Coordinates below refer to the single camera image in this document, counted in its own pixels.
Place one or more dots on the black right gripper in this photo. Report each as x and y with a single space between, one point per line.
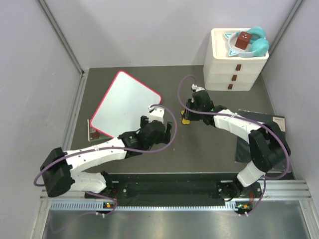
189 116

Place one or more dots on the black mounting base plate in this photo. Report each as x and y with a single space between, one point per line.
169 186

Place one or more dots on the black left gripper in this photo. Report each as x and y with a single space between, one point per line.
165 138

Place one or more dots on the teal cat ear headphones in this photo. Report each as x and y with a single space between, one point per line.
255 37

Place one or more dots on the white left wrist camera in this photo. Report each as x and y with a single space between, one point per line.
156 114

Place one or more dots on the brown cube toy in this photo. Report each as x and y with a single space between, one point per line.
243 40

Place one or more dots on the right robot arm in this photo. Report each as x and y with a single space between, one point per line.
267 143

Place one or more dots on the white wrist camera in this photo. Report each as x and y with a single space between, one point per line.
156 114
196 88

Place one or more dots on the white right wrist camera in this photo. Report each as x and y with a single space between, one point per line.
196 88

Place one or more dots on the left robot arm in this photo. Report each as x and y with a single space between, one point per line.
65 171

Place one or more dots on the white three drawer unit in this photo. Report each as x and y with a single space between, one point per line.
224 73

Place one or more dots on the black book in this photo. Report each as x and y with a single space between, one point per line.
242 154

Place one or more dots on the pink framed whiteboard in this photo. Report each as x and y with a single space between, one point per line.
125 101

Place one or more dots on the yellow whiteboard eraser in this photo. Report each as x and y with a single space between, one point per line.
183 120

